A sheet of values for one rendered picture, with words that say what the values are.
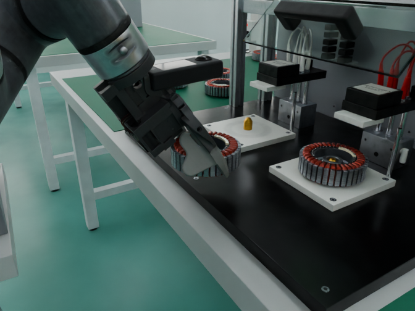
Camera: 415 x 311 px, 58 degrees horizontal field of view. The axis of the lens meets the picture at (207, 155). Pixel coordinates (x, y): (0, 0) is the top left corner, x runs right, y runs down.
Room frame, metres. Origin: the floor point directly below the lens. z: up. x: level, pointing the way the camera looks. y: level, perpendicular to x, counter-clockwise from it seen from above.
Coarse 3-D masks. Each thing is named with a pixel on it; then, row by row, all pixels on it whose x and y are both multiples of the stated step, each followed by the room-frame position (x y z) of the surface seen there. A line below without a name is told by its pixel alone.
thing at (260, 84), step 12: (276, 60) 0.84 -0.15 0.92; (264, 72) 0.81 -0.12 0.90; (276, 72) 0.78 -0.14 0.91; (288, 72) 0.79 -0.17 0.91; (300, 72) 0.81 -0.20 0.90; (312, 72) 0.83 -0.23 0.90; (324, 72) 0.84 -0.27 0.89; (252, 84) 0.81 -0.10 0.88; (264, 84) 0.79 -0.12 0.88; (276, 84) 0.77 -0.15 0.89; (288, 84) 0.79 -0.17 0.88; (300, 84) 0.85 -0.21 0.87; (300, 96) 0.85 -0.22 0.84
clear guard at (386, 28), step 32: (288, 0) 0.54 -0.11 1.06; (320, 0) 0.50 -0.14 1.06; (352, 0) 0.46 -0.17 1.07; (384, 0) 0.46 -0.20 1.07; (256, 32) 0.53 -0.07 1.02; (288, 32) 0.49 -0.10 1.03; (320, 32) 0.45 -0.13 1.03; (384, 32) 0.39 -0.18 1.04; (352, 64) 0.38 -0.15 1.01; (384, 64) 0.35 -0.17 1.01
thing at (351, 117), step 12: (372, 84) 0.64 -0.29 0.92; (348, 96) 0.61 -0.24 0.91; (360, 96) 0.59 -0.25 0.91; (372, 96) 0.58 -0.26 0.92; (384, 96) 0.57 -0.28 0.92; (396, 96) 0.59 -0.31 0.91; (348, 108) 0.61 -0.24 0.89; (360, 108) 0.59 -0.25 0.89; (372, 108) 0.57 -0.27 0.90; (384, 108) 0.58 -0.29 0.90; (396, 108) 0.59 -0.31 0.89; (408, 108) 0.61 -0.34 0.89; (348, 120) 0.58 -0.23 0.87; (360, 120) 0.56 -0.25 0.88; (372, 120) 0.57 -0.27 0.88
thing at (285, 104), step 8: (280, 104) 0.87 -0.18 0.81; (288, 104) 0.84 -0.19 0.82; (296, 104) 0.83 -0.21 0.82; (304, 104) 0.83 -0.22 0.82; (312, 104) 0.83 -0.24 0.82; (280, 112) 0.86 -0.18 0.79; (288, 112) 0.84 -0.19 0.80; (296, 112) 0.82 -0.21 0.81; (304, 112) 0.81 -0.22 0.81; (312, 112) 0.83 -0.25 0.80; (280, 120) 0.86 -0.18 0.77; (288, 120) 0.84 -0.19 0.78; (296, 120) 0.82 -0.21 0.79; (304, 120) 0.82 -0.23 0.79; (312, 120) 0.83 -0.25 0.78
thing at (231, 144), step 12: (216, 132) 0.59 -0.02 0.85; (216, 144) 0.57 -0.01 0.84; (228, 144) 0.54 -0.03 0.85; (240, 144) 0.54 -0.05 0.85; (180, 156) 0.50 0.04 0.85; (228, 156) 0.50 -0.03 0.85; (240, 156) 0.53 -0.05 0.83; (180, 168) 0.50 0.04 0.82; (216, 168) 0.49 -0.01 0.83; (228, 168) 0.50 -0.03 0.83
